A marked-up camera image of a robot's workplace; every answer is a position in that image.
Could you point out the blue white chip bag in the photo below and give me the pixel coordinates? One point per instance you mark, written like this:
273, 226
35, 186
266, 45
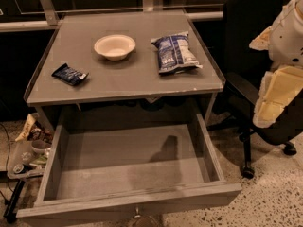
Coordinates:
174, 55

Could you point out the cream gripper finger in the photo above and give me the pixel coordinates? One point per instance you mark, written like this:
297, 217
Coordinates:
277, 90
262, 41

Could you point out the metal drawer handle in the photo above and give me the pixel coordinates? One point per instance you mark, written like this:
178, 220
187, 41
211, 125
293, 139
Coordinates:
143, 221

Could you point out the white paper bowl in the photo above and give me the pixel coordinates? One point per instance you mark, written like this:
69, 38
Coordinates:
114, 47

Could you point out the grey cabinet table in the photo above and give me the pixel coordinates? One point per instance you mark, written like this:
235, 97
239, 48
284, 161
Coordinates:
132, 78

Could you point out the black stand leg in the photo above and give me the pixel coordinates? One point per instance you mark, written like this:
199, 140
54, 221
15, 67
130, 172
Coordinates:
9, 213

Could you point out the dark blue rxbar wrapper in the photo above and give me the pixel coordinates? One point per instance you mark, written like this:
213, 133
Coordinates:
69, 75

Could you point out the open grey top drawer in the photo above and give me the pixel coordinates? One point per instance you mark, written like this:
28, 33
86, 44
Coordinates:
99, 172

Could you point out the black office chair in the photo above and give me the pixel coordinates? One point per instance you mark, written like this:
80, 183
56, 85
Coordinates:
243, 68

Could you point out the grey metal railing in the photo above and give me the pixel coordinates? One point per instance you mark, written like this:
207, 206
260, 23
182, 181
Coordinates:
35, 15

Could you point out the clear bin of snacks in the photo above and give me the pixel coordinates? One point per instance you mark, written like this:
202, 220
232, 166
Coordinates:
32, 149

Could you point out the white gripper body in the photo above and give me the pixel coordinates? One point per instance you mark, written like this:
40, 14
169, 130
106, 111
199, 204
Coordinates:
288, 40

